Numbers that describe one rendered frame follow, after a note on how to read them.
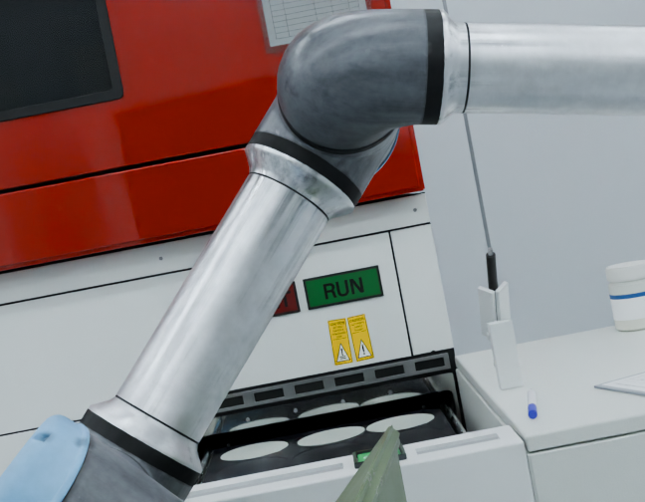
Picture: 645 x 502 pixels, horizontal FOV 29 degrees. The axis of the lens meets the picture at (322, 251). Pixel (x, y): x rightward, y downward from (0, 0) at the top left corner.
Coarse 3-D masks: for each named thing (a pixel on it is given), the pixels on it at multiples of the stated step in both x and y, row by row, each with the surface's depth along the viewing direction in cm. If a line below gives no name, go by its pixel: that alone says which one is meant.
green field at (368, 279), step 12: (336, 276) 191; (348, 276) 191; (360, 276) 191; (372, 276) 191; (312, 288) 191; (324, 288) 191; (336, 288) 191; (348, 288) 191; (360, 288) 191; (372, 288) 191; (312, 300) 191; (324, 300) 191; (336, 300) 191
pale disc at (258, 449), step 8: (240, 448) 185; (248, 448) 184; (256, 448) 183; (264, 448) 182; (272, 448) 180; (280, 448) 179; (224, 456) 181; (232, 456) 180; (240, 456) 179; (248, 456) 178; (256, 456) 177
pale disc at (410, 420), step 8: (400, 416) 186; (408, 416) 185; (416, 416) 184; (424, 416) 182; (432, 416) 181; (376, 424) 183; (384, 424) 182; (392, 424) 181; (400, 424) 180; (408, 424) 179; (416, 424) 178
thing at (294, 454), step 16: (304, 432) 188; (368, 432) 179; (400, 432) 175; (416, 432) 173; (432, 432) 171; (448, 432) 169; (224, 448) 187; (288, 448) 178; (304, 448) 176; (320, 448) 175; (336, 448) 172; (352, 448) 170; (368, 448) 168; (224, 464) 176; (240, 464) 174; (256, 464) 172; (272, 464) 170; (288, 464) 168; (208, 480) 167
